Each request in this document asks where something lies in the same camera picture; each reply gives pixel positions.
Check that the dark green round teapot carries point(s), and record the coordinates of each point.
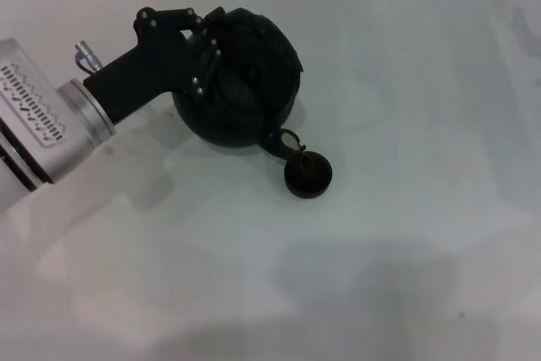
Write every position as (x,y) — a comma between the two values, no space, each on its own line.
(249,94)

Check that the small dark brown teacup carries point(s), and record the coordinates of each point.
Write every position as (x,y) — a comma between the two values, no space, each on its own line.
(307,181)

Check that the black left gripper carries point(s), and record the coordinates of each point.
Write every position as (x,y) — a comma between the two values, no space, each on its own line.
(139,78)

